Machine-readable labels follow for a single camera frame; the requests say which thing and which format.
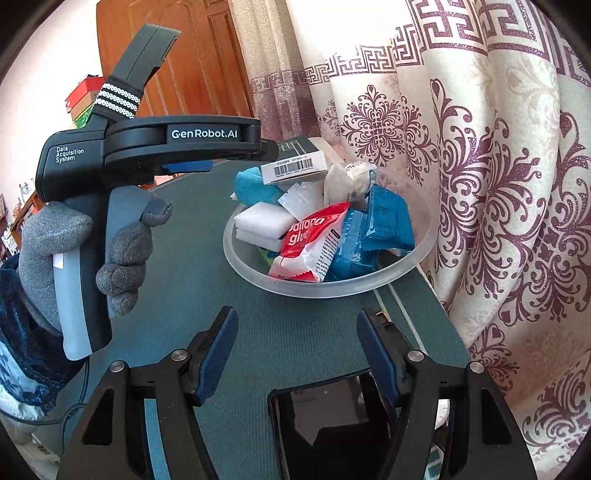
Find teal cloth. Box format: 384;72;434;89
233;166;283;207

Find white medicine box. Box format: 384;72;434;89
260;136;329;185

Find red balloon glue packet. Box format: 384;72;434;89
269;202;349;283

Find white printed plastic packet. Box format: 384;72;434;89
324;161;378;206

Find blue wipes packet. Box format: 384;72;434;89
325;208;379;282

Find blue snack packet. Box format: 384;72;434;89
362;185;415;252

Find green dotted toy block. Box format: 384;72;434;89
257;247;276;269

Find grey gloved left hand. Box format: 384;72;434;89
18;193;174;333

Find stacked boxes on shelf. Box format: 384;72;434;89
65;75;104;128

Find brown wooden door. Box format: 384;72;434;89
96;0;253;117

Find clear plastic bowl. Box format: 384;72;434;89
223;168;438;299

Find wooden bookshelf with books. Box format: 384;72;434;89
1;191;44;259

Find black smartphone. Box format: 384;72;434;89
267;369;397;479

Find patterned white purple curtain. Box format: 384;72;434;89
229;1;590;479

